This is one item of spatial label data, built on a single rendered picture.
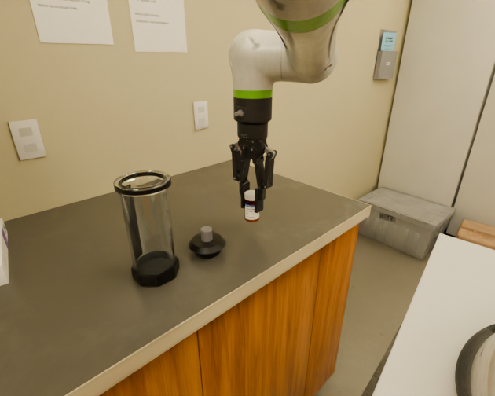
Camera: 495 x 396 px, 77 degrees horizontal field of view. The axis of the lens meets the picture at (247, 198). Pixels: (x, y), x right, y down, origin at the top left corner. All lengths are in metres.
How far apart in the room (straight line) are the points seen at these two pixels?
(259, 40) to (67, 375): 0.69
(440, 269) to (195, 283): 0.46
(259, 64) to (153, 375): 0.66
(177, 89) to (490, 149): 2.19
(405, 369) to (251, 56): 0.60
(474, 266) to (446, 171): 2.39
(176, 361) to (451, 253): 0.54
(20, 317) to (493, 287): 0.76
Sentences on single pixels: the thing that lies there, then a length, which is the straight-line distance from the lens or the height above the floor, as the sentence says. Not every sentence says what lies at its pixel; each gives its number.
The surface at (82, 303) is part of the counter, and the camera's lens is 0.73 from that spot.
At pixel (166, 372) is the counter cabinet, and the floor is 0.81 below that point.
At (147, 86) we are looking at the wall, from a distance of 1.25.
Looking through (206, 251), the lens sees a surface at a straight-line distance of 0.75.
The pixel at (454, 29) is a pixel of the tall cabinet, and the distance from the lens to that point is 2.80.
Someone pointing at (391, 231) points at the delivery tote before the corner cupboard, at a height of 0.14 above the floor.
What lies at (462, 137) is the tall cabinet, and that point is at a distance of 2.79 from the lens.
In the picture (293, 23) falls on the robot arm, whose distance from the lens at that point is 0.40.
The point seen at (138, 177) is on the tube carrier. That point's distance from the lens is 0.68.
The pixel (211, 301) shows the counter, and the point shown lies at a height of 0.94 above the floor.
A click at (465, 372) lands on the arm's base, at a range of 0.44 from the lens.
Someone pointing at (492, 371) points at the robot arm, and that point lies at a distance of 0.24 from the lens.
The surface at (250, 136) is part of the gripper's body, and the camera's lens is 0.75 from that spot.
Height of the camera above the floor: 1.38
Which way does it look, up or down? 24 degrees down
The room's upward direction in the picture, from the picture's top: straight up
